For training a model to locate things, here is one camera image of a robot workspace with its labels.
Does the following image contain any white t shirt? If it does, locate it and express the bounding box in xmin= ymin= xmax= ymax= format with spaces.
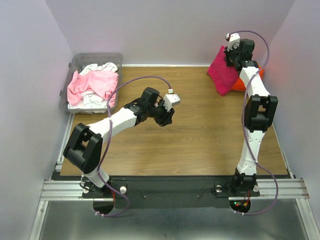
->
xmin=67 ymin=62 xmax=118 ymax=110

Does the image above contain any magenta t shirt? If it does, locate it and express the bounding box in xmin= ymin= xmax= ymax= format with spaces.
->
xmin=207 ymin=45 xmax=239 ymax=96

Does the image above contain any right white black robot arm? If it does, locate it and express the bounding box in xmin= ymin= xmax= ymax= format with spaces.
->
xmin=224 ymin=33 xmax=278 ymax=195

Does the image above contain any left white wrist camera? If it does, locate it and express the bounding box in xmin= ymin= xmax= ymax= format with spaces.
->
xmin=163 ymin=88 xmax=181 ymax=112

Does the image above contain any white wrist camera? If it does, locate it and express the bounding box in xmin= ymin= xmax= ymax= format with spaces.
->
xmin=225 ymin=32 xmax=241 ymax=51
xmin=163 ymin=88 xmax=181 ymax=112

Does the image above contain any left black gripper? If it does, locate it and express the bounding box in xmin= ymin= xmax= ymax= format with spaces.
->
xmin=147 ymin=98 xmax=175 ymax=127

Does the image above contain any clear plastic bin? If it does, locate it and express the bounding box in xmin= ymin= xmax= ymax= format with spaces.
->
xmin=59 ymin=53 xmax=123 ymax=114

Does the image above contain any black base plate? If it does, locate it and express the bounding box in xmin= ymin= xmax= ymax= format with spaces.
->
xmin=42 ymin=176 xmax=260 ymax=213

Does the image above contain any small circuit board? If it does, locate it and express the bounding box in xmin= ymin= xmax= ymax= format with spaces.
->
xmin=233 ymin=200 xmax=251 ymax=211

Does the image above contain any folded orange t shirt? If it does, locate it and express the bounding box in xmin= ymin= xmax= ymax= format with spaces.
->
xmin=229 ymin=65 xmax=265 ymax=92

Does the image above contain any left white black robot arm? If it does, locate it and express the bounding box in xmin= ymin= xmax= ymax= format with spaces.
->
xmin=63 ymin=87 xmax=181 ymax=197

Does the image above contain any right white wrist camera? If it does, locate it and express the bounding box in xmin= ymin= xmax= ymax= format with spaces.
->
xmin=225 ymin=32 xmax=241 ymax=51

